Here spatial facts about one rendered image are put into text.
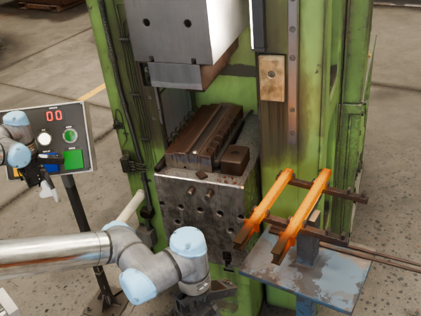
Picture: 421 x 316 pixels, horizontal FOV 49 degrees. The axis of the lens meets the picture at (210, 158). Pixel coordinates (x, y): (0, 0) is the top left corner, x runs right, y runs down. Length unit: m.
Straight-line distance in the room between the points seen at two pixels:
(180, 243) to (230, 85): 1.27
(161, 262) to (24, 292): 1.97
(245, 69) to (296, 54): 0.50
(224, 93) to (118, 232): 1.24
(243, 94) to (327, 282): 0.95
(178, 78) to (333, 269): 0.85
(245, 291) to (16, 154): 1.16
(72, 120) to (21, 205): 1.75
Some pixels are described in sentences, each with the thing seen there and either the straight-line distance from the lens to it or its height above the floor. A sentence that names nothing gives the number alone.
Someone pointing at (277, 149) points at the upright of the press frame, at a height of 0.97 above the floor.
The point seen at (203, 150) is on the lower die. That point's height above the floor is 0.99.
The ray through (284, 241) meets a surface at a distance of 1.33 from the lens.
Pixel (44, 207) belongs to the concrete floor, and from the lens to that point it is 3.44.
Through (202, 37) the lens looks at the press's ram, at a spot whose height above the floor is 1.46.
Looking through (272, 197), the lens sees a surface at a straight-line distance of 1.50.
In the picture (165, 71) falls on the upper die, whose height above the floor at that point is 1.33.
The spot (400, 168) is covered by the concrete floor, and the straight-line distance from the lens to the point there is 3.45.
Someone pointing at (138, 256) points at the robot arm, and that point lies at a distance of 0.99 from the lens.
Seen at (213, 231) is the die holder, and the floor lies 0.66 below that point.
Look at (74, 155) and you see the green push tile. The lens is 1.87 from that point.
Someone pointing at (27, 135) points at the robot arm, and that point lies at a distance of 1.69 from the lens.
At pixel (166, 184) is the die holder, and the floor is 0.87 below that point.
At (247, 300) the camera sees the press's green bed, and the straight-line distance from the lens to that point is 2.18.
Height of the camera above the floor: 1.95
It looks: 34 degrees down
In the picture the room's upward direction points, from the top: 7 degrees counter-clockwise
